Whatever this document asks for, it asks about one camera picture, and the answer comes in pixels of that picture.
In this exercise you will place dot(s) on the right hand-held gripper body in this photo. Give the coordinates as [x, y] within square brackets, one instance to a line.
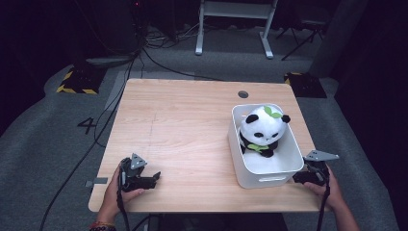
[317, 174]

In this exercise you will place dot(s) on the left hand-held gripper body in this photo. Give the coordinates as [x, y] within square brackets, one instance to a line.
[131, 178]

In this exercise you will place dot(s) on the white plastic storage bin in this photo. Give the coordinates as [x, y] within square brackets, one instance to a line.
[272, 168]

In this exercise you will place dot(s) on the panda plush toy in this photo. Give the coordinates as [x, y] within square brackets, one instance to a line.
[263, 128]

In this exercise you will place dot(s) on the person's right hand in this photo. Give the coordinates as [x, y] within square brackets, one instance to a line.
[333, 192]

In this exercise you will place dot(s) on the person's left hand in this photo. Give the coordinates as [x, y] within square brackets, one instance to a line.
[114, 200]

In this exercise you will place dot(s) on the grey tape strip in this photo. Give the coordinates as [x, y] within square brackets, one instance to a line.
[97, 181]

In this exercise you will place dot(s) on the person's dark clothing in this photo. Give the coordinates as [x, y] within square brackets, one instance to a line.
[224, 223]

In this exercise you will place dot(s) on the grey flat stand base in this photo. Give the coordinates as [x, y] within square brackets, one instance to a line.
[109, 61]

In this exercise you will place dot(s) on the grey upright panel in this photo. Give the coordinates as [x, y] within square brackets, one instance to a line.
[336, 38]

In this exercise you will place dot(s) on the black tripod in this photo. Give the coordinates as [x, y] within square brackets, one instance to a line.
[303, 37]

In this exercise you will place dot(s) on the black yellow striped base plate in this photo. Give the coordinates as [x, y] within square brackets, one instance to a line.
[80, 82]
[306, 85]

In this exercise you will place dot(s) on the white metal stand frame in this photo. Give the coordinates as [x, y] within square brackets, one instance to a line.
[235, 9]

